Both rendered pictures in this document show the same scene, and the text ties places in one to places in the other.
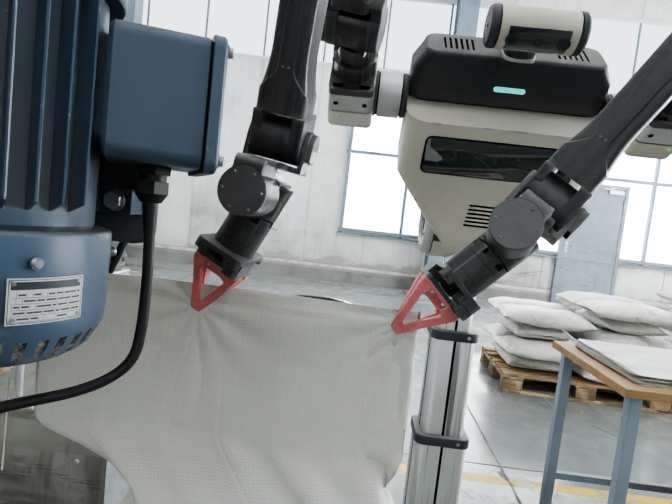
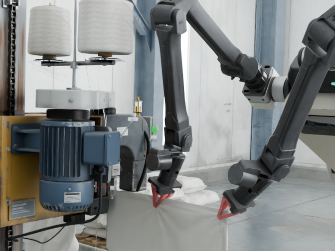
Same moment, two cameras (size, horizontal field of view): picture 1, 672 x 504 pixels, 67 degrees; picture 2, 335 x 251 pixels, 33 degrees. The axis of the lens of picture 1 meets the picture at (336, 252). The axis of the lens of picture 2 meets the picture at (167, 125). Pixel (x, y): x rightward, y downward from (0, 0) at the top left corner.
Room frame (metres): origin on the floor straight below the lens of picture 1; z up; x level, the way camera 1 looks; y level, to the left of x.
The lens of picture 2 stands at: (-0.75, -0.94, 1.41)
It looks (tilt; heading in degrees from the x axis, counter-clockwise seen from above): 3 degrees down; 37
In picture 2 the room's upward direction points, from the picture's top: 2 degrees clockwise
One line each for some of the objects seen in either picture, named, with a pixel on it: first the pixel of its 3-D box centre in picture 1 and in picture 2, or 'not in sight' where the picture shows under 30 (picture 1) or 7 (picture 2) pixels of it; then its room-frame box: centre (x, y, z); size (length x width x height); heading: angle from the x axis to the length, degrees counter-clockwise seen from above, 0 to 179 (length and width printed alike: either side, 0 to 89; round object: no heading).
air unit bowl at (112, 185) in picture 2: not in sight; (111, 186); (0.61, 0.31, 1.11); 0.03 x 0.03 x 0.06
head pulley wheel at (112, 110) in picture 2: not in sight; (102, 110); (0.68, 0.42, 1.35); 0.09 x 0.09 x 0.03
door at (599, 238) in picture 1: (589, 247); not in sight; (8.44, -4.14, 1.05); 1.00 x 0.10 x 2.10; 88
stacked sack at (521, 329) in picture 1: (529, 325); not in sight; (4.11, -1.63, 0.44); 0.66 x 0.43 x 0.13; 178
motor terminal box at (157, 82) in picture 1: (162, 123); (102, 152); (0.38, 0.14, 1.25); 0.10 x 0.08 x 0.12; 23
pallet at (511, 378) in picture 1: (565, 376); not in sight; (4.08, -1.97, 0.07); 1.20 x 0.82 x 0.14; 86
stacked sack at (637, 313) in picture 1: (629, 312); not in sight; (3.82, -2.25, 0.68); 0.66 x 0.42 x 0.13; 85
